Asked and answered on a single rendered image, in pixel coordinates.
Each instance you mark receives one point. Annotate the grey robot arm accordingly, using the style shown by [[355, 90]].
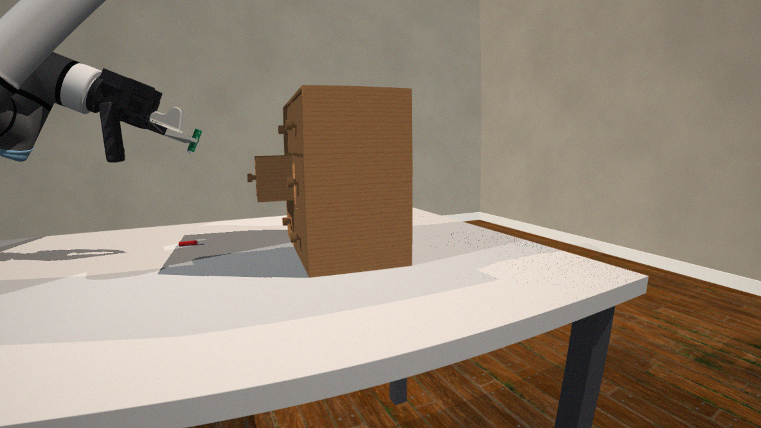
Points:
[[33, 77]]

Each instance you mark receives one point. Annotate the brown wooden chest of drawers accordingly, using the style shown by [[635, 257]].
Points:
[[358, 177]]

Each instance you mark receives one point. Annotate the green aa battery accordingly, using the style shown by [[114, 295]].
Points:
[[192, 146]]

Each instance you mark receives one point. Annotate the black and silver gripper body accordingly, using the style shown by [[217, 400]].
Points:
[[128, 97]]

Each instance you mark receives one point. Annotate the brown wooden drawer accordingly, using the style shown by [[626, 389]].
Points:
[[287, 133], [272, 173], [300, 236], [289, 220], [295, 124], [298, 178]]

